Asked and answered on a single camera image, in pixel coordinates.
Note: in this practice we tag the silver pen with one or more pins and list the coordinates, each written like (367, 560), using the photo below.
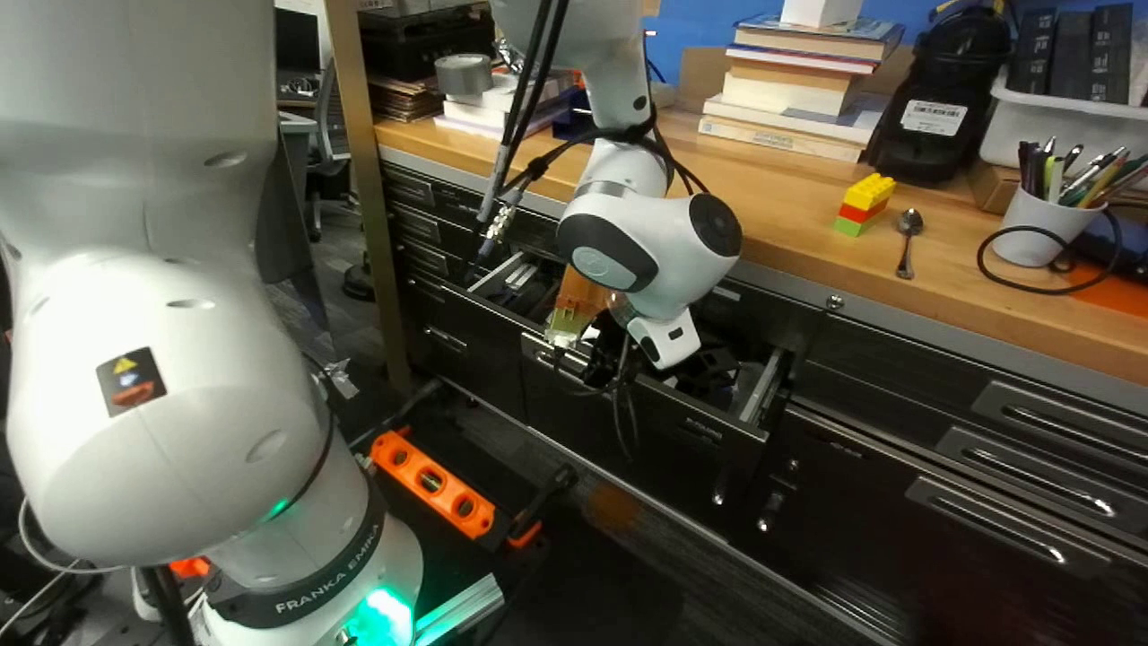
(1088, 178)

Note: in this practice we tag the thick white-page book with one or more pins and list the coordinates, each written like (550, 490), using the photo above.
(782, 90)

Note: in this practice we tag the wide cream book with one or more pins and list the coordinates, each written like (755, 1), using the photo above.
(791, 132)

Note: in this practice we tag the thin pale book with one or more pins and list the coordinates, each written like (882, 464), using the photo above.
(801, 59)

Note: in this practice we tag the blue wall board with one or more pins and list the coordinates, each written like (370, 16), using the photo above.
(907, 16)

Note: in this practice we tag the orange flat object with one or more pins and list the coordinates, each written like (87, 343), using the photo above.
(1125, 295)

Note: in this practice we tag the dark computer monitor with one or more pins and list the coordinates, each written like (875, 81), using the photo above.
(290, 40)

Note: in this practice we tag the black floor tool tray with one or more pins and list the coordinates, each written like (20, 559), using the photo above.
(478, 436)

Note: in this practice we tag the white plastic bin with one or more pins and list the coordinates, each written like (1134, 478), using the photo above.
(1078, 126)

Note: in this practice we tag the black appliance with white label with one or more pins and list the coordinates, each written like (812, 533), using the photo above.
(932, 74)

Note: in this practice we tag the brown folder stack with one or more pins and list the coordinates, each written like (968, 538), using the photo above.
(400, 99)

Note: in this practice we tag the thin dark-cover book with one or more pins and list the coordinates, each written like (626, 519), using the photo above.
(825, 38)

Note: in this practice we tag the grey desk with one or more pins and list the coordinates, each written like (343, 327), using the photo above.
(289, 180)

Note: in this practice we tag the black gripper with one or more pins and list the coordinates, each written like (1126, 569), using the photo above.
(626, 343)

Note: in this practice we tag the white pen cup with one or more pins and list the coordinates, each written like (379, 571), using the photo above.
(1040, 235)

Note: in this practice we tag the grey duct tape roll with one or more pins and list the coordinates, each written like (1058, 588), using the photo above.
(464, 74)

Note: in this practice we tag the lavender flat book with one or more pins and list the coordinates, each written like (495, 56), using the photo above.
(467, 132)

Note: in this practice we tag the small white box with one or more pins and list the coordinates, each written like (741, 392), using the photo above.
(819, 13)

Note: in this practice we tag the black rectangular block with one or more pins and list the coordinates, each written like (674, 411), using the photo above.
(1028, 47)
(1113, 53)
(1070, 56)

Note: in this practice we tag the dark pen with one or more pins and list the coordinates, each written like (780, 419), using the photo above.
(1028, 167)

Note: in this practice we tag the white stack of papers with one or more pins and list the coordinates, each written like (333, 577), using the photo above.
(471, 111)

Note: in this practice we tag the orange spirit level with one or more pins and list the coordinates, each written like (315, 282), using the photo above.
(431, 484)

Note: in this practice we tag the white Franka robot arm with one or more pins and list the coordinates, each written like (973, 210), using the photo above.
(144, 298)

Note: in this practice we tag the wide black steel drawer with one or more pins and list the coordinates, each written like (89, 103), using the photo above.
(503, 345)

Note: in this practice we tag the yellow red green block stack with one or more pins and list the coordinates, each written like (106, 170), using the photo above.
(862, 202)

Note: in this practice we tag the green pen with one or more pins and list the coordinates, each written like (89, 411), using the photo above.
(1052, 170)

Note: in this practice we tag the steel spoon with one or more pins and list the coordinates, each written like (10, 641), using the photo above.
(907, 222)

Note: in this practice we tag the yellow pencil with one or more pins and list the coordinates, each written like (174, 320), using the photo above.
(1116, 180)

